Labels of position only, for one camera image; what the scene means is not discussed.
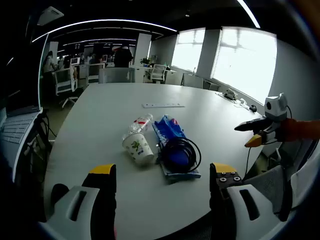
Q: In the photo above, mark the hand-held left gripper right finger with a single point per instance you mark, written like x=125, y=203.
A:
x=225, y=195

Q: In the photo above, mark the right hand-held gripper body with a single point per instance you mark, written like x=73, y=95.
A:
x=275, y=107

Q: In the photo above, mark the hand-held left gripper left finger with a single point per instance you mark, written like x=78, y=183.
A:
x=105, y=190

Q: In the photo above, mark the blue white plastic package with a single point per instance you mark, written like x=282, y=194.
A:
x=182, y=175

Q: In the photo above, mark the white paper cup green print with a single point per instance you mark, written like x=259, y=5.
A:
x=137, y=148

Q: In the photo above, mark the blue rounded pad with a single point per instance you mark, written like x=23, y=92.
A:
x=178, y=157

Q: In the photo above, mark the clear plastic bottle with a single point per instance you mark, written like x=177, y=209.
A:
x=140, y=123

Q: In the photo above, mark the black mouse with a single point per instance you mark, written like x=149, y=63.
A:
x=253, y=108

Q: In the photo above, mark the grey mesh office chair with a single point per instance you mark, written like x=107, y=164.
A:
x=265, y=182

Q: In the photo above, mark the person's white blue shirt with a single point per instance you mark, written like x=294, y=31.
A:
x=305, y=185

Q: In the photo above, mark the white table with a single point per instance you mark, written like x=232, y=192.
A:
x=112, y=112

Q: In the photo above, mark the white table cover plate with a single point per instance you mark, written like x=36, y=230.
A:
x=162, y=105

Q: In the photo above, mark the white office chair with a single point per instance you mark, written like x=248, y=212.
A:
x=62, y=80
x=158, y=71

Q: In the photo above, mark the white laptop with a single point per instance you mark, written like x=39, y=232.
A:
x=15, y=125

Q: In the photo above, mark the green potted plant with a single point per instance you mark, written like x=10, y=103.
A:
x=145, y=61

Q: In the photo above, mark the white ceiling unit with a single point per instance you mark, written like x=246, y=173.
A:
x=50, y=15

